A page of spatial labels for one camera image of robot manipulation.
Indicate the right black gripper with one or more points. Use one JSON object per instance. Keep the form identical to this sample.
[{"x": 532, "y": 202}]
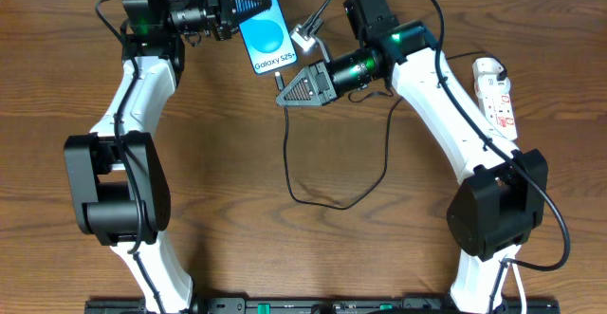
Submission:
[{"x": 321, "y": 83}]

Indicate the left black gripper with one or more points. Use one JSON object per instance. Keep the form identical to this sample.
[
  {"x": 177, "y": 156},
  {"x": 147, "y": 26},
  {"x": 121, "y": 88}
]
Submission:
[{"x": 221, "y": 11}]

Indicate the blue screen Samsung smartphone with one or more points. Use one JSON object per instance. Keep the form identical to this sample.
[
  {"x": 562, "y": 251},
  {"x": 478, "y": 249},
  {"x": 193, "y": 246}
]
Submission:
[{"x": 267, "y": 40}]

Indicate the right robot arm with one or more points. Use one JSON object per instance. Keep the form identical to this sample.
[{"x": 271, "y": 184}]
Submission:
[{"x": 501, "y": 194}]

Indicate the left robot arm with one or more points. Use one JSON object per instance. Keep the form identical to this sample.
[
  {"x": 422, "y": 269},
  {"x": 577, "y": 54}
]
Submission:
[{"x": 119, "y": 191}]

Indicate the white power strip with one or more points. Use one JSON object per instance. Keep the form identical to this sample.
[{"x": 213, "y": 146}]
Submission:
[{"x": 492, "y": 87}]

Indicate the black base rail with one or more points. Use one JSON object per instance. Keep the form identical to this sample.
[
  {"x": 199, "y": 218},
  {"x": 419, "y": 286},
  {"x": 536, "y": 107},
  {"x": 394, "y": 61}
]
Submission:
[{"x": 410, "y": 304}]

